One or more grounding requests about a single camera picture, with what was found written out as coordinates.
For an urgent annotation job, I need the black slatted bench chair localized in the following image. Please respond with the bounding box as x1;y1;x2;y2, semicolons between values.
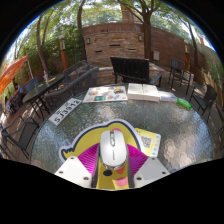
109;55;164;88

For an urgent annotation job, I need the dark wicker chair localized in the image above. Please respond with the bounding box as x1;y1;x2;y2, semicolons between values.
62;59;92;84
44;66;100;113

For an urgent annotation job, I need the colourful printed magazine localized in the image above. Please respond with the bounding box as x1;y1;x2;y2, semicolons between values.
82;85;129;103

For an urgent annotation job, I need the wooden lamp post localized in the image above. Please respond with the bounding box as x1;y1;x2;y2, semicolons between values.
184;39;191;71
58;33;69;71

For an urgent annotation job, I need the yellow printed card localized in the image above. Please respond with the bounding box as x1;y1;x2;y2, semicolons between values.
134;127;162;158

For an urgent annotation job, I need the small white box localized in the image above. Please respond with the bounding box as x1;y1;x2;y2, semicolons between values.
159;91;179;103

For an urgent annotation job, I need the blue chair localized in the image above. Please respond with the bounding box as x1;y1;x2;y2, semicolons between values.
23;77;41;95

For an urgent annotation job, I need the black metal patio chair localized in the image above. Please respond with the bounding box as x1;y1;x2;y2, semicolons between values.
189;84;218;124
167;59;194;96
0;115;40;160

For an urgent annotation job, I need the open white book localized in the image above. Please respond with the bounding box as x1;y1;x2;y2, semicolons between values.
127;82;161;103

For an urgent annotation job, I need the white licence plate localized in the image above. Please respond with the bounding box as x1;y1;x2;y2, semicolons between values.
48;97;83;127

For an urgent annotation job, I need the green bottle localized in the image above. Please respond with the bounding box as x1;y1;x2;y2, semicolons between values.
176;97;193;110

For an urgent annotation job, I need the white computer mouse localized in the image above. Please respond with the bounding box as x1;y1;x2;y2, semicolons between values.
99;129;128;171

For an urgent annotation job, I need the orange umbrella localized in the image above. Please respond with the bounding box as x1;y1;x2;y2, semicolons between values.
0;55;29;96

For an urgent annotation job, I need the yellow duck-shaped mouse pad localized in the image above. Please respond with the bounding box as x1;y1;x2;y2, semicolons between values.
59;118;148;190

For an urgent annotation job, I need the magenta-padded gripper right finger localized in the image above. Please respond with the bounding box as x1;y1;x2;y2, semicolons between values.
126;143;170;188

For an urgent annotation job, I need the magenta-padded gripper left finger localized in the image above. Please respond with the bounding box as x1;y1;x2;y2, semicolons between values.
54;142;101;189

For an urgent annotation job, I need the round dark patio table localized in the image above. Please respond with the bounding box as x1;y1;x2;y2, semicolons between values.
22;73;66;121

